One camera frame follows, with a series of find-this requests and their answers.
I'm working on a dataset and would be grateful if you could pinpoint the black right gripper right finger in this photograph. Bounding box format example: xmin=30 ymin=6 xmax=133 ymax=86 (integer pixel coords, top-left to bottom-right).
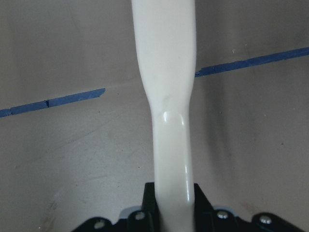
xmin=194 ymin=183 xmax=213 ymax=215

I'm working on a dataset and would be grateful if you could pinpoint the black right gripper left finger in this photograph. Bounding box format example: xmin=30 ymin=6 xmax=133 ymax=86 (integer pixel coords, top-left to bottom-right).
xmin=141 ymin=182 xmax=159 ymax=218

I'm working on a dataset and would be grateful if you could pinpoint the white hand brush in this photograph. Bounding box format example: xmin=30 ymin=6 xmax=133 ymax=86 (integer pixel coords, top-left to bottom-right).
xmin=131 ymin=0 xmax=197 ymax=232

